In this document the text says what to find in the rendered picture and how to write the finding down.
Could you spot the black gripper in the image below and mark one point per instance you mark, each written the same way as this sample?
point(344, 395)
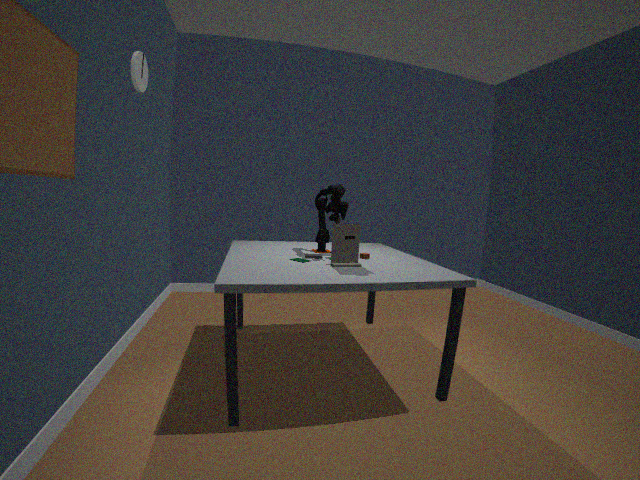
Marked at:
point(341, 208)

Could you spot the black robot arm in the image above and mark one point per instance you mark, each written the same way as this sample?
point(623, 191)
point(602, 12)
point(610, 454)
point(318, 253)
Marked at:
point(323, 234)

